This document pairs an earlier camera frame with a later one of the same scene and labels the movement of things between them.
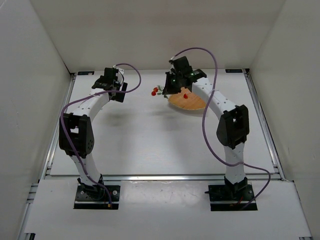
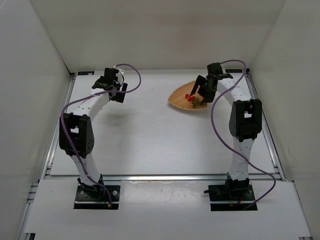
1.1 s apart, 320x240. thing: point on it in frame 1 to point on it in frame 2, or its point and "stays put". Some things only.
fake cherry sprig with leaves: x=159 y=90 to x=195 y=100
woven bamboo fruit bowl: x=193 y=102 stays put
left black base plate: x=83 y=201 stays put
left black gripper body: x=120 y=92 stays put
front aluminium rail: x=164 y=178 stays put
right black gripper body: x=170 y=85 to x=205 y=86
